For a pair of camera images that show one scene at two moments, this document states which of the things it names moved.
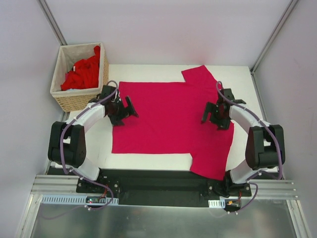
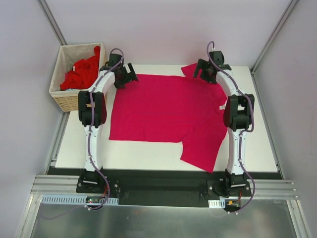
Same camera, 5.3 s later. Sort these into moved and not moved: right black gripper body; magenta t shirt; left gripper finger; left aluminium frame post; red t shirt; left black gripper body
Moved: right black gripper body; left gripper finger; magenta t shirt; left black gripper body
Not moved: left aluminium frame post; red t shirt
